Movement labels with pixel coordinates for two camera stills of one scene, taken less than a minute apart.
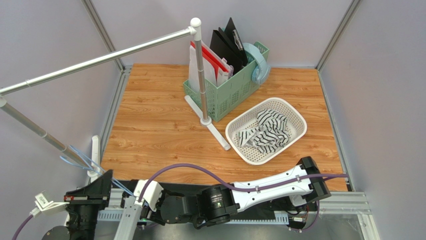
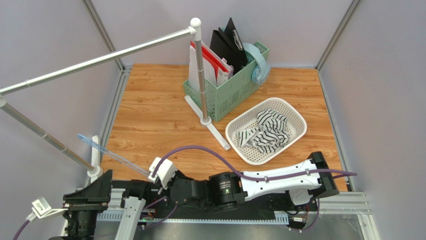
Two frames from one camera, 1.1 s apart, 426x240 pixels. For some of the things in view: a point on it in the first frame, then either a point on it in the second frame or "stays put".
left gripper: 96,191 stays put
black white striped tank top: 270,134 stays put
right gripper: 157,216 -> 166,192
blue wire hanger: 100,171 -> 116,157
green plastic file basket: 219,100 stays put
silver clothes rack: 195,26 stays put
